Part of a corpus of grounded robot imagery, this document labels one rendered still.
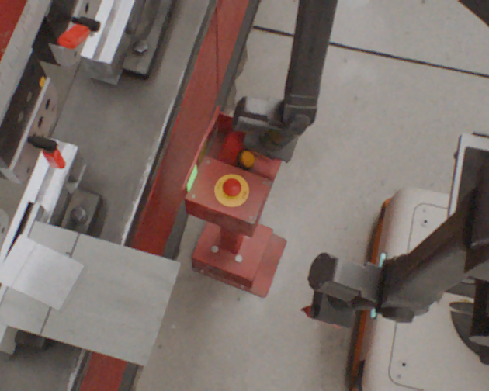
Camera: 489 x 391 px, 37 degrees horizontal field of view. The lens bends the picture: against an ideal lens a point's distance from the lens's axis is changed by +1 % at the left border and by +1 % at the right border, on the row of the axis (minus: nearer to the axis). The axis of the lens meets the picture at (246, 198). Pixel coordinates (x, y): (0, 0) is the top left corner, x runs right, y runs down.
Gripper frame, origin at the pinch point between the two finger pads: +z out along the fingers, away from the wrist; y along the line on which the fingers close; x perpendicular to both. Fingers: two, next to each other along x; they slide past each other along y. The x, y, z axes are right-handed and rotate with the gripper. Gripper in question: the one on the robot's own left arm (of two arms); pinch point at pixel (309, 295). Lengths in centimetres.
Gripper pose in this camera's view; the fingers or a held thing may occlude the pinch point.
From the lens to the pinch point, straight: 124.9
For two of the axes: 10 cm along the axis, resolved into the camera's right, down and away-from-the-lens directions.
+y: -2.2, 9.3, -3.0
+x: 8.5, 3.3, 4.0
